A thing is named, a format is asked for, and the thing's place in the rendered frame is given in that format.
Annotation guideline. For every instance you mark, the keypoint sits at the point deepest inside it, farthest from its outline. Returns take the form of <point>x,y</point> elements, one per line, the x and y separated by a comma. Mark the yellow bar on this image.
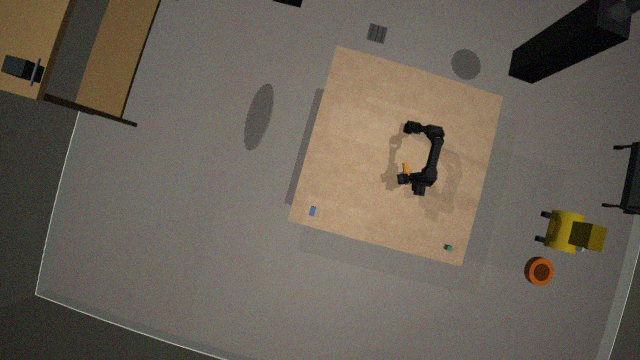
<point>406,170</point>

